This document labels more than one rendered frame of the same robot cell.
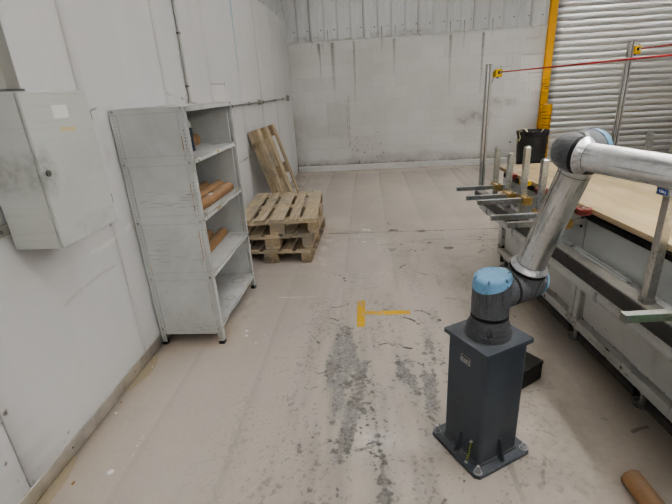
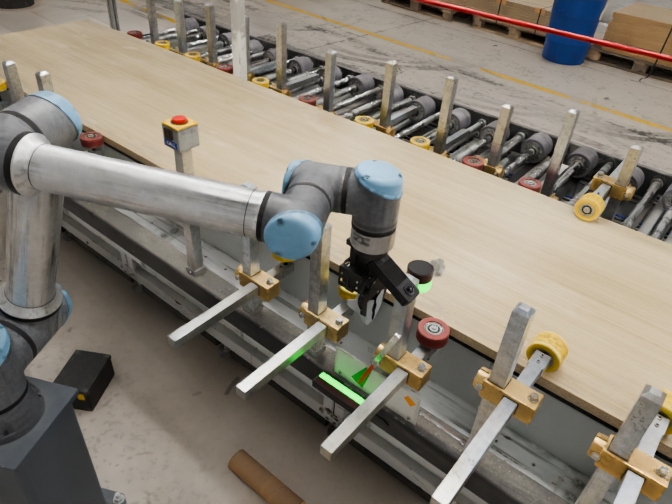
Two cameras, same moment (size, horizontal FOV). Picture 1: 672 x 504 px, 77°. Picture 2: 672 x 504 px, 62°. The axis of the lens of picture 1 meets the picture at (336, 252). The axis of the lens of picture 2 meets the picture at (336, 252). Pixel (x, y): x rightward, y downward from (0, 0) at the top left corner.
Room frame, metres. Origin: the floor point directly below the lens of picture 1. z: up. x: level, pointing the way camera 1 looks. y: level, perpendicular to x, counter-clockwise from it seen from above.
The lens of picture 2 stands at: (0.34, -0.40, 1.87)
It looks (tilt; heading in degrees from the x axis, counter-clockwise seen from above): 37 degrees down; 306
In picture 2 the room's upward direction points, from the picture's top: 4 degrees clockwise
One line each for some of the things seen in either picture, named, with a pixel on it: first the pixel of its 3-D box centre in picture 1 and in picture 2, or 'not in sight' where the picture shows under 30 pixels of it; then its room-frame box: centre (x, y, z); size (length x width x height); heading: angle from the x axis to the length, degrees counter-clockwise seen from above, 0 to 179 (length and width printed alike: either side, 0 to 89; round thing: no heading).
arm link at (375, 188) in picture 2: not in sight; (375, 197); (0.83, -1.18, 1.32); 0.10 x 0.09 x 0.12; 27
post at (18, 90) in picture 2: (540, 198); (25, 122); (2.52, -1.27, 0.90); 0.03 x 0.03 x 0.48; 89
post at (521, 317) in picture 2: not in sight; (495, 390); (0.52, -1.25, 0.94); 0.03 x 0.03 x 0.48; 89
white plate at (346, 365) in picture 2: not in sight; (374, 384); (0.80, -1.23, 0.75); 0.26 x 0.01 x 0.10; 179
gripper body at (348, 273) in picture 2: not in sight; (366, 265); (0.83, -1.18, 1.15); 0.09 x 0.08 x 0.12; 179
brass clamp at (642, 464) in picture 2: not in sight; (627, 463); (0.24, -1.25, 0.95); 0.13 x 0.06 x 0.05; 179
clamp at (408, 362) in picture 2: not in sight; (402, 363); (0.74, -1.26, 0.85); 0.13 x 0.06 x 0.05; 179
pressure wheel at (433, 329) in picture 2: not in sight; (430, 343); (0.73, -1.36, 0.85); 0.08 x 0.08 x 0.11
